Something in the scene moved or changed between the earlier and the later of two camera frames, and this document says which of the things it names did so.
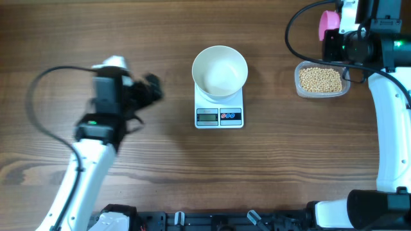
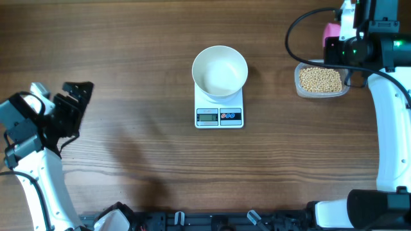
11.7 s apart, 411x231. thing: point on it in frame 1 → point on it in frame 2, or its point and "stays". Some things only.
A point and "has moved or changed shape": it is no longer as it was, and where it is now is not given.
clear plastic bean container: x=317 y=79 stays
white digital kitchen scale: x=212 y=114 stays
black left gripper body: x=137 y=97 → x=65 y=115
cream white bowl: x=218 y=73 stays
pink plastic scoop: x=329 y=20 has moved or changed shape
